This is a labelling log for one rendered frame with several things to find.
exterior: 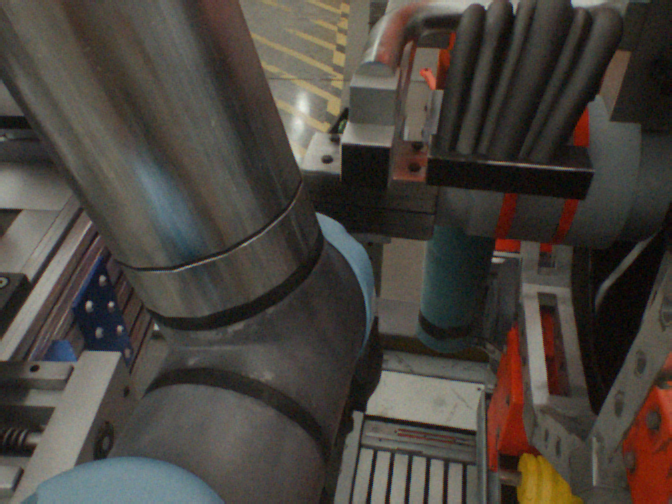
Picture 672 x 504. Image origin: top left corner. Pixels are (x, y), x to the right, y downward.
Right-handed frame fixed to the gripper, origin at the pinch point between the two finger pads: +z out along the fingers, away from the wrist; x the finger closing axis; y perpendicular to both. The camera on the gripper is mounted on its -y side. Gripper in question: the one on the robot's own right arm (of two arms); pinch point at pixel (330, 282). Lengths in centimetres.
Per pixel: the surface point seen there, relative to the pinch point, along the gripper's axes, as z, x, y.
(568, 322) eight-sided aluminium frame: 20.4, -25.5, -21.0
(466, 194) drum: 10.7, -10.1, 2.4
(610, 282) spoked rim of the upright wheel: 26.4, -30.8, -19.1
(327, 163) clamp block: -1.7, -0.2, 12.0
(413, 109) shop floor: 199, 2, -83
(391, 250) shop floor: 105, 1, -83
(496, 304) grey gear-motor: 47, -22, -45
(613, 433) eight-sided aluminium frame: -8.9, -20.4, -1.9
